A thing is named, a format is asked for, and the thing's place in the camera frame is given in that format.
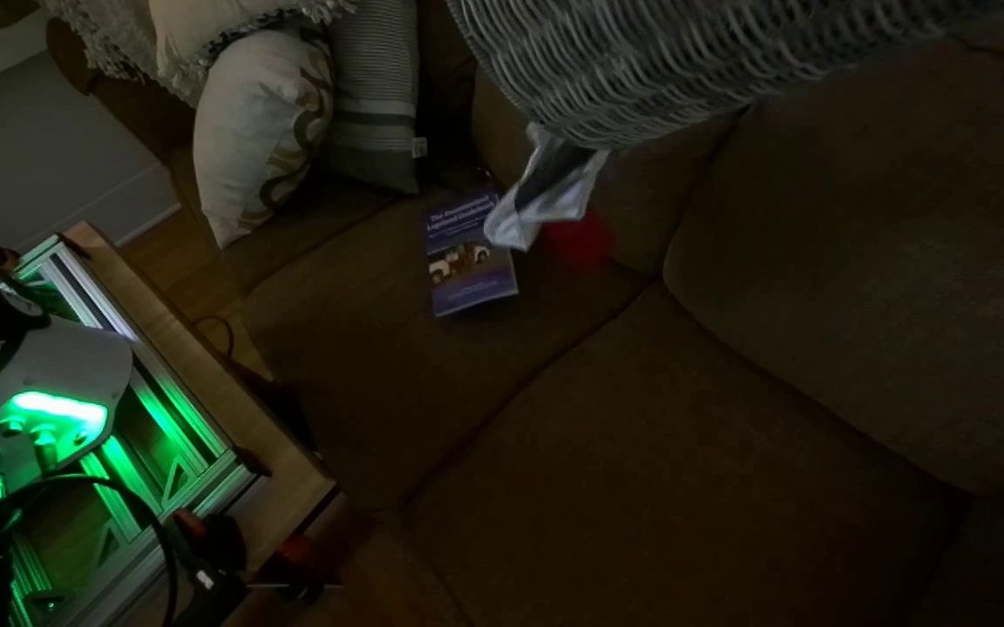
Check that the brown fabric sofa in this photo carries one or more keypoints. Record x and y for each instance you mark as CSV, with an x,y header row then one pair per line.
x,y
775,395

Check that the cream fringed pillow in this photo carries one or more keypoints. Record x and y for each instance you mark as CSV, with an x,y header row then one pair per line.
x,y
193,34

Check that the white patterned pillow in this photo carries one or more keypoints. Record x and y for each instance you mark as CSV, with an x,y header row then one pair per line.
x,y
259,123

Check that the knitted cream blanket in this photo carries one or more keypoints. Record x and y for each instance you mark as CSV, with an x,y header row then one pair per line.
x,y
120,35

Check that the purple booklet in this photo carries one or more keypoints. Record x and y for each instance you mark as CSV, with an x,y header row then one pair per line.
x,y
464,271

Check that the aluminium frame with green light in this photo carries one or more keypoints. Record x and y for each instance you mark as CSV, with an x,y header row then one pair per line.
x,y
86,554

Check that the white cloth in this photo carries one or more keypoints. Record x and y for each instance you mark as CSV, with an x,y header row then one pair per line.
x,y
553,185

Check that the gray woven basket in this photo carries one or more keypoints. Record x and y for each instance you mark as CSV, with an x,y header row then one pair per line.
x,y
604,74

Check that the red cup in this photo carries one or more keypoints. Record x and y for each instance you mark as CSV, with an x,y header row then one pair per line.
x,y
581,246

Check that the gray striped pillow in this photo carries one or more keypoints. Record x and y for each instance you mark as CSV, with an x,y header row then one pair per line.
x,y
373,130

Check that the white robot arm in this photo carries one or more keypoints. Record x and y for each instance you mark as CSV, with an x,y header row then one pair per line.
x,y
57,393

